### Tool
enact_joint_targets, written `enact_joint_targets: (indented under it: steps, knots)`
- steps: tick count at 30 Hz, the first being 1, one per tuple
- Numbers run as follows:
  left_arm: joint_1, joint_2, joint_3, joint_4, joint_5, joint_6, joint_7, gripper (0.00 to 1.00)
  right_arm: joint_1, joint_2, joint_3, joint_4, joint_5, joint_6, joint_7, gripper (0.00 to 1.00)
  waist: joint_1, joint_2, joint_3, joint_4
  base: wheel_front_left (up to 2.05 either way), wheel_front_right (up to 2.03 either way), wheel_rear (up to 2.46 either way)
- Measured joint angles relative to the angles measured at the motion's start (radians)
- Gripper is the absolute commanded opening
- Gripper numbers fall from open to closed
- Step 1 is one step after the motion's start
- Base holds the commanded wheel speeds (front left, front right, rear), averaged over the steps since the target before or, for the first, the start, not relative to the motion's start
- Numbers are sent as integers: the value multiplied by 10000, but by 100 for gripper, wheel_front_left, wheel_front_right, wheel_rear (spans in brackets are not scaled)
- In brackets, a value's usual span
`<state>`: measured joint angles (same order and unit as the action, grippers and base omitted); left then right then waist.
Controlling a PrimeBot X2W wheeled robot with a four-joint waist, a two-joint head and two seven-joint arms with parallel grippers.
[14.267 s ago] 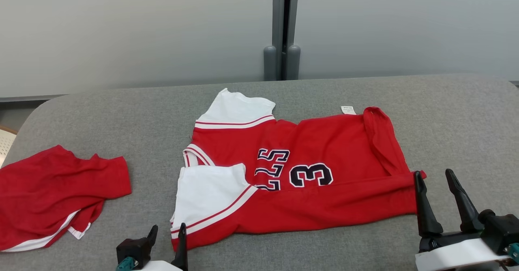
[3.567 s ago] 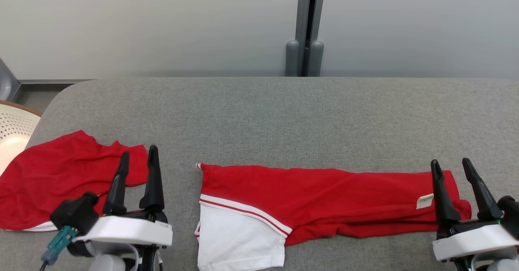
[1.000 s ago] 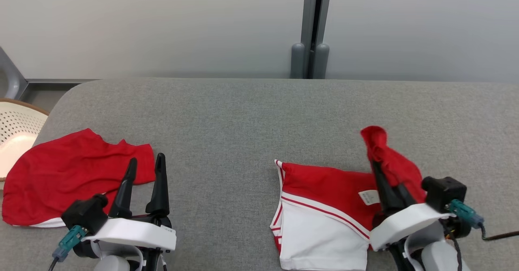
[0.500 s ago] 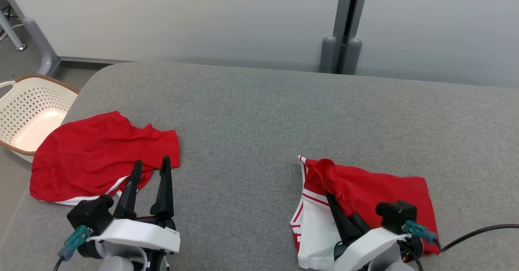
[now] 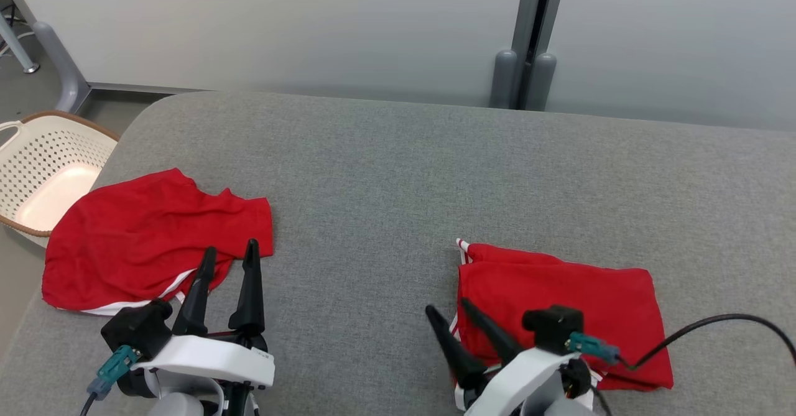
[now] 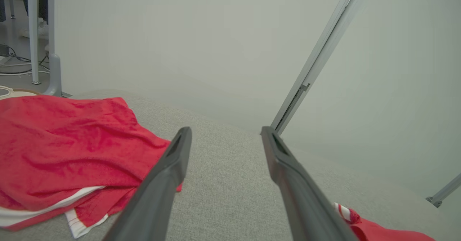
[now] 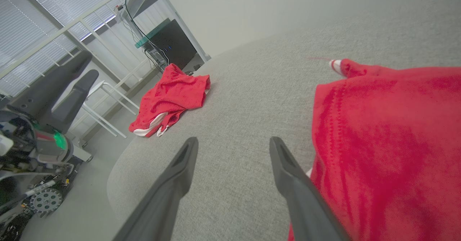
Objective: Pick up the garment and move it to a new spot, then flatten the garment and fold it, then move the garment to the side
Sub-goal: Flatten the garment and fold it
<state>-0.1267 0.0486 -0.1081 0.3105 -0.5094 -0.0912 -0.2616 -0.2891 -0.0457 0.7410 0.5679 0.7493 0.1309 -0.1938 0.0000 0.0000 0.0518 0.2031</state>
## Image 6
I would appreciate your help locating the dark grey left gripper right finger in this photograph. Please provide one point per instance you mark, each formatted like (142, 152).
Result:
(306, 208)

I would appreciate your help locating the grey partition frame rail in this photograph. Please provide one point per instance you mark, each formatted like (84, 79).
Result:
(446, 190)

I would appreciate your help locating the grey partition joint post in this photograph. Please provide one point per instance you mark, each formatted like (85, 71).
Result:
(320, 53)

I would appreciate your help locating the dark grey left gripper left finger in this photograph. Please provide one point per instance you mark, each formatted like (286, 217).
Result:
(158, 197)

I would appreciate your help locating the red shorts white side stripe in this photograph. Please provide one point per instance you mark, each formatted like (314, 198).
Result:
(72, 151)

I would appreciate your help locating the red jersey shirt white sleeves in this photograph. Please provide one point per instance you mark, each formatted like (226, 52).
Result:
(381, 232)

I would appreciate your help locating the cream perforated laundry basket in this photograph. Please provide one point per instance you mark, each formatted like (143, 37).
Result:
(21, 93)

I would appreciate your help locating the white table leg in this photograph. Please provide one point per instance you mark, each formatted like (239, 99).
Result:
(33, 35)

